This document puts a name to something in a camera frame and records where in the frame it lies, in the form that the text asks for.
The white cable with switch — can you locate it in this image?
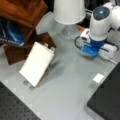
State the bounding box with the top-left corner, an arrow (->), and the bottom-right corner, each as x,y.
74,34 -> 119,65

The wooden bookshelf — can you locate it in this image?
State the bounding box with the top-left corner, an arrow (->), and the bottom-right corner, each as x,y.
0,0 -> 55,65

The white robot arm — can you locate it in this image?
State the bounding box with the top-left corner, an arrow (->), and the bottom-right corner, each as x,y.
80,3 -> 120,58

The blue white gripper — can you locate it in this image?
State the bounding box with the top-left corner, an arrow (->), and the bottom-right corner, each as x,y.
82,44 -> 100,56

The orange small object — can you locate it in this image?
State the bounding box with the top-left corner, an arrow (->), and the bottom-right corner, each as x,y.
78,26 -> 86,31

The blue book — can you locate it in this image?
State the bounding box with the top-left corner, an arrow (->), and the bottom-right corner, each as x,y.
0,17 -> 24,46

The black perforated board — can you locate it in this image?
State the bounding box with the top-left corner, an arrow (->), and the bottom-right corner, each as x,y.
0,82 -> 41,120

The white table lamp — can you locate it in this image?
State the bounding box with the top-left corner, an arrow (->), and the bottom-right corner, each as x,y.
53,0 -> 86,39

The black box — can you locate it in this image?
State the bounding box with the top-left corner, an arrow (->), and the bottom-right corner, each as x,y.
87,62 -> 120,120

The small white label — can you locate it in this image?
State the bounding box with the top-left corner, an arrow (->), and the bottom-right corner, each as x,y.
93,74 -> 104,83

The white notebook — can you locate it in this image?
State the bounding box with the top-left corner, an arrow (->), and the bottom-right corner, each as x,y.
18,41 -> 55,88

